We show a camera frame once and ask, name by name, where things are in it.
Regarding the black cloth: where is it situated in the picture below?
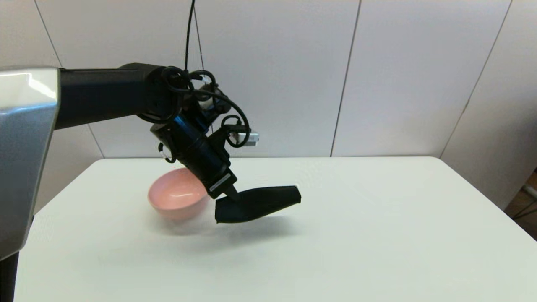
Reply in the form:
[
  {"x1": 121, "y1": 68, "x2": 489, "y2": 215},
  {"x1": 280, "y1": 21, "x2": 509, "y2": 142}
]
[{"x1": 215, "y1": 185, "x2": 302, "y2": 224}]

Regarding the pink plastic bowl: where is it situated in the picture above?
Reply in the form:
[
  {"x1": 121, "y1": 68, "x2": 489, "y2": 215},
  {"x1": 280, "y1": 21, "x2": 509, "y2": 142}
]
[{"x1": 147, "y1": 168, "x2": 210, "y2": 221}]

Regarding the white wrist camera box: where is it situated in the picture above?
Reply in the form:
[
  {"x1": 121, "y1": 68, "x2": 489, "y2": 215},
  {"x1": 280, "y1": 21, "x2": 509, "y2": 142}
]
[{"x1": 235, "y1": 131, "x2": 260, "y2": 147}]

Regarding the grey metal furniture frame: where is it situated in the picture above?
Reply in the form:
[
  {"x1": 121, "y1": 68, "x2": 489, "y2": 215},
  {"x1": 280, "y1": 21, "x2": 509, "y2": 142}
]
[{"x1": 512, "y1": 184, "x2": 537, "y2": 219}]

